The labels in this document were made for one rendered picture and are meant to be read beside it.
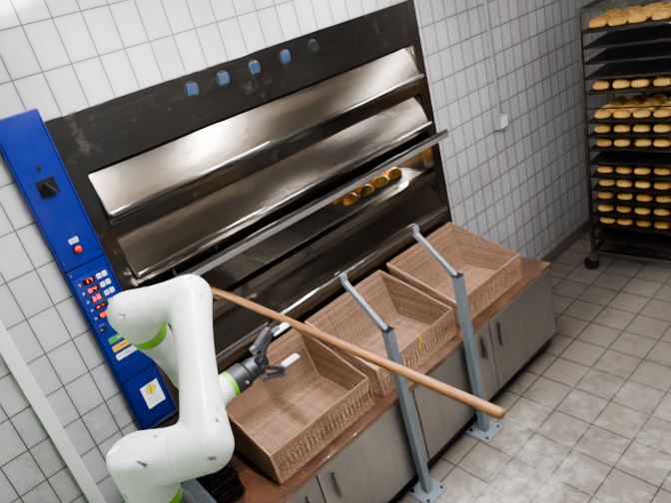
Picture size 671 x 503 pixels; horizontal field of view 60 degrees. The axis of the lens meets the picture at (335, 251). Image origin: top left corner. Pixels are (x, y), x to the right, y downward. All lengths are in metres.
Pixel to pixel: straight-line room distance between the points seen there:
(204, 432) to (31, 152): 1.19
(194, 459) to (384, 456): 1.47
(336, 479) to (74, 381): 1.11
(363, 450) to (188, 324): 1.32
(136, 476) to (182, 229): 1.22
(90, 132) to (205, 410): 1.20
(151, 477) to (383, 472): 1.53
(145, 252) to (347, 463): 1.21
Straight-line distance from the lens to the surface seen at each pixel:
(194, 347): 1.52
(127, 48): 2.35
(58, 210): 2.23
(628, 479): 3.09
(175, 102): 2.41
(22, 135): 2.19
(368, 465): 2.72
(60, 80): 2.26
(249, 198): 2.58
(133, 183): 2.34
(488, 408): 1.64
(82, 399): 2.48
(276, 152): 2.65
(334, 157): 2.86
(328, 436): 2.54
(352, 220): 2.98
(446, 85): 3.47
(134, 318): 1.63
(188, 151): 2.44
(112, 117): 2.31
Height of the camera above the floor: 2.29
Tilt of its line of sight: 24 degrees down
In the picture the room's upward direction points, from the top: 15 degrees counter-clockwise
